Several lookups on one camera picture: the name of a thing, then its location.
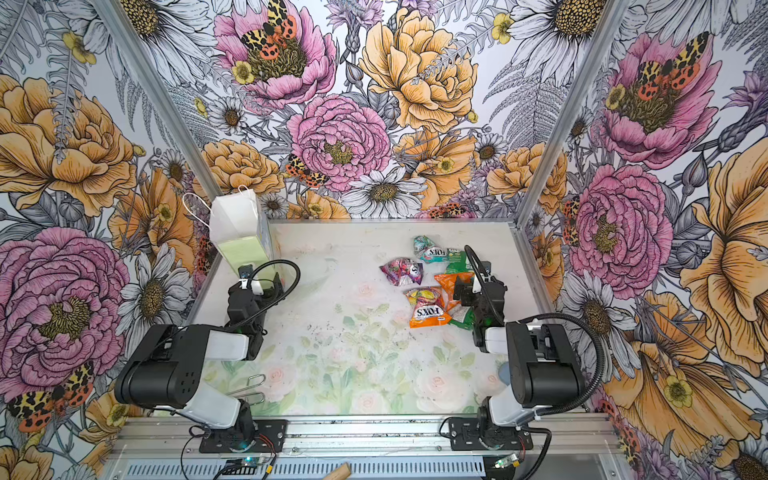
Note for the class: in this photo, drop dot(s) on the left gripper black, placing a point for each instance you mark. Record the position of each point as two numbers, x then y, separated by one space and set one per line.
252 298

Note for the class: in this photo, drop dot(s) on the orange Fox's candy bag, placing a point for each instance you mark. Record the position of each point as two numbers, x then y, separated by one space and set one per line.
429 307

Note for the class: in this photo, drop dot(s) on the white green paper bag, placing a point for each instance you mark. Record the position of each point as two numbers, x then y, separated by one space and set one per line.
237 227

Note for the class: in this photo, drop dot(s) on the purple pink candy bag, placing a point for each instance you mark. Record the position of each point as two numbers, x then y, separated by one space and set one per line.
403 271

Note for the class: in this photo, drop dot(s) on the orange corn chips bag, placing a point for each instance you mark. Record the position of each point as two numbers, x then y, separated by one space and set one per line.
449 282

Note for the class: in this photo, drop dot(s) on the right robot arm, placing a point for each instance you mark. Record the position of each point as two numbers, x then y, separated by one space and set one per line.
543 371

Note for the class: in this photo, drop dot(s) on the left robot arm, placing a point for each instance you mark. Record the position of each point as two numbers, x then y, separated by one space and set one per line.
165 371

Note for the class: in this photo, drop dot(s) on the green snack bag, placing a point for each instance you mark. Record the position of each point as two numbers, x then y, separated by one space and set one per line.
462 317

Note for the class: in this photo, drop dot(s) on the green Fox's candy bag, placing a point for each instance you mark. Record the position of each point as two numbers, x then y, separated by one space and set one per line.
458 263

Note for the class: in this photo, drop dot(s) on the teal Fox's candy bag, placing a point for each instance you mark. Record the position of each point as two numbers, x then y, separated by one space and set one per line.
428 251

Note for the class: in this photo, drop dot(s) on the grey blue oval pad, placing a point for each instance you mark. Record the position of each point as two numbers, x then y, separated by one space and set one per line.
504 373

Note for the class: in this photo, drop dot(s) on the metal paper clip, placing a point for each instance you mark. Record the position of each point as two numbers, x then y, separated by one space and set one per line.
251 392

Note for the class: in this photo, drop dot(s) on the wooden stick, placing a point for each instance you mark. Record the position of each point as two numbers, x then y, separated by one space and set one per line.
342 472

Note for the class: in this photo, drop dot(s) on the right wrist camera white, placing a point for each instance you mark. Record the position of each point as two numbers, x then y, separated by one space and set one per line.
476 284

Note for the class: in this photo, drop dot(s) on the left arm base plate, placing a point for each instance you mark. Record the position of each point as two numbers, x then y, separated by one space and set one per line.
262 436

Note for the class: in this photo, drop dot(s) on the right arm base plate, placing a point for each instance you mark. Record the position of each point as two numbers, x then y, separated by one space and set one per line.
472 434

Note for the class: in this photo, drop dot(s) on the aluminium front rail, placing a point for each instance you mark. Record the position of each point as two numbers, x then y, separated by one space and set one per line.
356 436

